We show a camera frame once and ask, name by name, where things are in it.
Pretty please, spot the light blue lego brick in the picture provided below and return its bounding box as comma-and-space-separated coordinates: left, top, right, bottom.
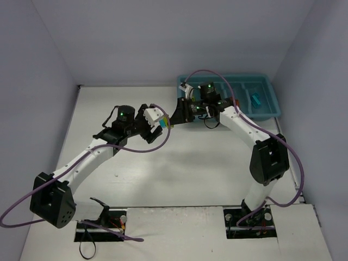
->
159, 117, 168, 129

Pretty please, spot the light blue long lego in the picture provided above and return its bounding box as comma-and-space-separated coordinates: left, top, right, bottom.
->
250, 93, 262, 108

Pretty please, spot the lime green lego brick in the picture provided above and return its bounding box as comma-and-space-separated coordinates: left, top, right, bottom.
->
163, 117, 174, 129

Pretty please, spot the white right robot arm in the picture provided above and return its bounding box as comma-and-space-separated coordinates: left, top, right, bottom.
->
170, 82, 289, 214

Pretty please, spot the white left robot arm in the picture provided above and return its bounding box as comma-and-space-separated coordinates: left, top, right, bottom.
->
30, 104, 165, 228

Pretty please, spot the teal divided plastic tray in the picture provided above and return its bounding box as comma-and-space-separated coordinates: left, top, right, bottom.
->
177, 72, 281, 121

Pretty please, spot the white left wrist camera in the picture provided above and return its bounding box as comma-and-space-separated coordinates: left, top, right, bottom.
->
144, 107, 164, 127

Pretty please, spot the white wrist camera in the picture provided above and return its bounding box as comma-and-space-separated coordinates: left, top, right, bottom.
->
179, 82, 194, 100
144, 107, 164, 127

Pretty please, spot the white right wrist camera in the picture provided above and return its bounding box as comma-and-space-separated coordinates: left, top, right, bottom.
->
179, 82, 194, 100

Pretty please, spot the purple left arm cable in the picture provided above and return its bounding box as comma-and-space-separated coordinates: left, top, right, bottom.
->
0, 103, 172, 242

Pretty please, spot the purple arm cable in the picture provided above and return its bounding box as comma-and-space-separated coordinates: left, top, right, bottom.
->
0, 103, 172, 242
184, 69, 305, 228

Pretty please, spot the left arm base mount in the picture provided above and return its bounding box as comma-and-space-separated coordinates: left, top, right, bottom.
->
74, 197, 127, 243

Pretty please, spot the black loose cable loop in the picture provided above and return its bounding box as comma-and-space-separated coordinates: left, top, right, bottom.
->
78, 225, 97, 259

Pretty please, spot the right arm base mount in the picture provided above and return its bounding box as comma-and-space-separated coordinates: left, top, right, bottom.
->
223, 204, 277, 240

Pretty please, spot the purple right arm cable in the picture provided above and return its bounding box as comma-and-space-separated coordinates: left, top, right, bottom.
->
184, 69, 305, 228

